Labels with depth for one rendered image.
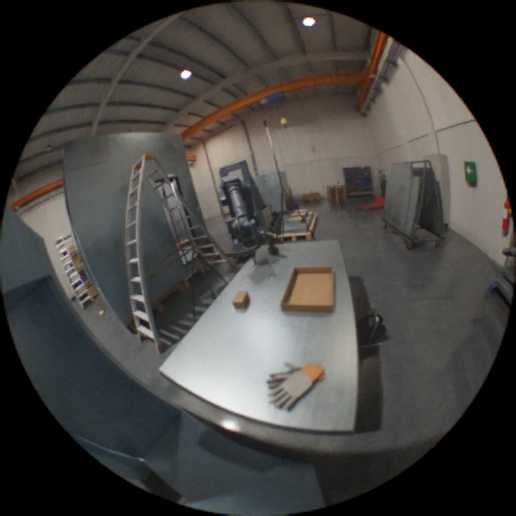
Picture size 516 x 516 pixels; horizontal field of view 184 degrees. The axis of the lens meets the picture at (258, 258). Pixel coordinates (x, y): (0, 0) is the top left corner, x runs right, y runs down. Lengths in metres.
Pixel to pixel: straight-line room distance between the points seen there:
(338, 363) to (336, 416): 0.24
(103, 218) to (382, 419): 3.64
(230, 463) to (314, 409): 0.79
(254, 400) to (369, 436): 0.94
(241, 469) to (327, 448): 0.54
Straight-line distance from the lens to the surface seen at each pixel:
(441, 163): 5.60
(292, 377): 0.69
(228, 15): 7.59
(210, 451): 1.35
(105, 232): 2.71
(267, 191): 8.15
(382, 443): 1.43
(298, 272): 1.29
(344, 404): 0.70
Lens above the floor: 1.33
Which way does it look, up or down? 23 degrees down
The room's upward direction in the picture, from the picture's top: 15 degrees counter-clockwise
